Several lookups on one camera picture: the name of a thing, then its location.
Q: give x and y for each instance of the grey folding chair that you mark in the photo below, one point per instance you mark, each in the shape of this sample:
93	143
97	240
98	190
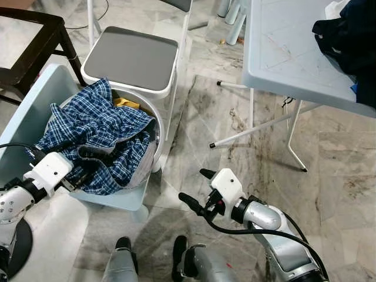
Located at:
132	59

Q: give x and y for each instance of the black garment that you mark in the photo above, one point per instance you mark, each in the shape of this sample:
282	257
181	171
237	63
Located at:
352	41

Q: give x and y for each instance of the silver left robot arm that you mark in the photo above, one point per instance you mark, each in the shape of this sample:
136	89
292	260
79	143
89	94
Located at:
14	202

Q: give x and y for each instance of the silver right robot leg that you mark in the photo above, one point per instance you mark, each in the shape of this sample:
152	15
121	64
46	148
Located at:
205	267

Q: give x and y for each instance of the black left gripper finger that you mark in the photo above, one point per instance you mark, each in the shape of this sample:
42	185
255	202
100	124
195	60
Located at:
97	153
81	182

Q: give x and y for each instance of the yellow garment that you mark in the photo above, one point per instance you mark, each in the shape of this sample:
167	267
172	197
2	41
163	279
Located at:
126	103

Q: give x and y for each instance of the blue plaid shorts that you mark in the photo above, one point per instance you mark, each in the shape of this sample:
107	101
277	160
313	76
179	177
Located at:
94	123

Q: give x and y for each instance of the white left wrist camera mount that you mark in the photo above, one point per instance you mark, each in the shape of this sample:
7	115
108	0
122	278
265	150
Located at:
50	170

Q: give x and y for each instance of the silver robot leg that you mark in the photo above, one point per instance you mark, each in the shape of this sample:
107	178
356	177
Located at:
205	267
120	264

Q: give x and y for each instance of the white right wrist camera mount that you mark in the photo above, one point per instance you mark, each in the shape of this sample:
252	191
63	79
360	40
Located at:
228	185

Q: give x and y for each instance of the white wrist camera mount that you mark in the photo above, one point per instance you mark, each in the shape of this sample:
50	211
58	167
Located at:
50	170
228	185

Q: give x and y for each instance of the silver left robot leg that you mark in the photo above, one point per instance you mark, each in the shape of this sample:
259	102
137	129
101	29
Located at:
120	264

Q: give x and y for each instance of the dark brown wooden stool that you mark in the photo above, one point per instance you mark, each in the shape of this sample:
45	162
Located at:
56	35

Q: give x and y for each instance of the light grey folding table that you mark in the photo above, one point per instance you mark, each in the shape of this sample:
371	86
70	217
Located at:
282	53

